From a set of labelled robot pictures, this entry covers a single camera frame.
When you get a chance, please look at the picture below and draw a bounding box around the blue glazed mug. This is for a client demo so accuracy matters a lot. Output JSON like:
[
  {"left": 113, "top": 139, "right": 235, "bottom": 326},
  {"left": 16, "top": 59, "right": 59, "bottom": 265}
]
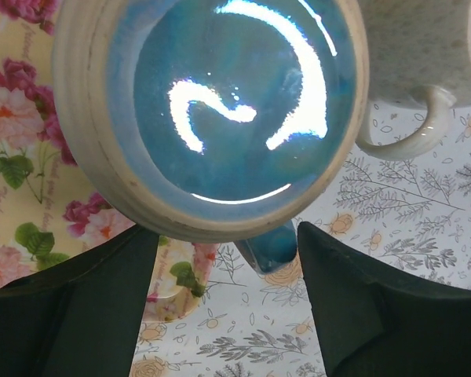
[{"left": 53, "top": 1, "right": 369, "bottom": 274}]

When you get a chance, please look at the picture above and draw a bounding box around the floral serving tray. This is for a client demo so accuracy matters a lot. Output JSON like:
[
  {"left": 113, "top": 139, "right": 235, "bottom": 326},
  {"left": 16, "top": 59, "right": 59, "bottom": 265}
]
[{"left": 0, "top": 0, "right": 221, "bottom": 324}]

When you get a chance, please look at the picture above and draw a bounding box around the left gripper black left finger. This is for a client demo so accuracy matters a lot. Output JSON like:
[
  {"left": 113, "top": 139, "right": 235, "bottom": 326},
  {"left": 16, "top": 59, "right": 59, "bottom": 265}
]
[{"left": 0, "top": 226, "right": 159, "bottom": 376}]

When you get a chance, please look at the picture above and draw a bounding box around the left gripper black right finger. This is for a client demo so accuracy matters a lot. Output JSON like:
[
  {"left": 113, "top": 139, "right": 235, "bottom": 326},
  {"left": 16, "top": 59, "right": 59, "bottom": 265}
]
[{"left": 298, "top": 222, "right": 471, "bottom": 376}]

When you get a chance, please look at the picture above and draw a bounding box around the white grey mug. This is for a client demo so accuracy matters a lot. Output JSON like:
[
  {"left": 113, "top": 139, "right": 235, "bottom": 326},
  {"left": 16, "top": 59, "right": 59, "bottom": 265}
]
[{"left": 356, "top": 1, "right": 471, "bottom": 160}]

